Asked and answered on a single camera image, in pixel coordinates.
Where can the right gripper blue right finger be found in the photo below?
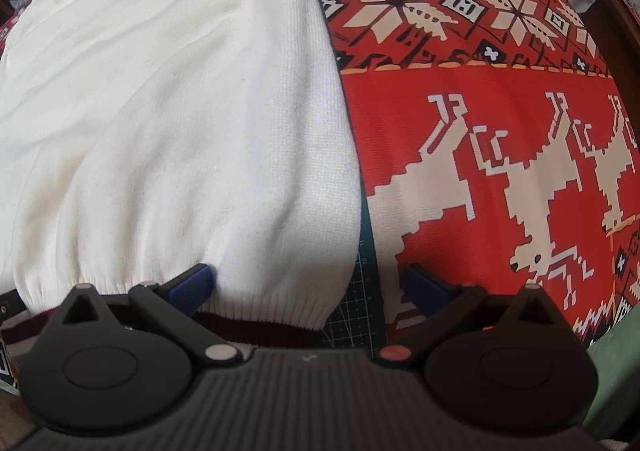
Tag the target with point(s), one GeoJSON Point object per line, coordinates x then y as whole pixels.
{"type": "Point", "coordinates": [425, 291]}

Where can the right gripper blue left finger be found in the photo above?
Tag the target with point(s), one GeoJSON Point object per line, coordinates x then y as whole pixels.
{"type": "Point", "coordinates": [191, 290]}

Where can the white knit v-neck sweater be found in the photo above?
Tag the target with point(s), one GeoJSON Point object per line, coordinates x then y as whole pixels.
{"type": "Point", "coordinates": [141, 137]}

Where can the green cutting mat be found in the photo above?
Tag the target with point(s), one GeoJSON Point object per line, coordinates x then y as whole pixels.
{"type": "Point", "coordinates": [357, 300]}

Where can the red patterned christmas blanket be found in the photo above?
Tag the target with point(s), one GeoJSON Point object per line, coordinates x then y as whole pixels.
{"type": "Point", "coordinates": [495, 150]}

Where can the dark wooden side table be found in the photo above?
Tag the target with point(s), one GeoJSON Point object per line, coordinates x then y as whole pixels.
{"type": "Point", "coordinates": [616, 33]}

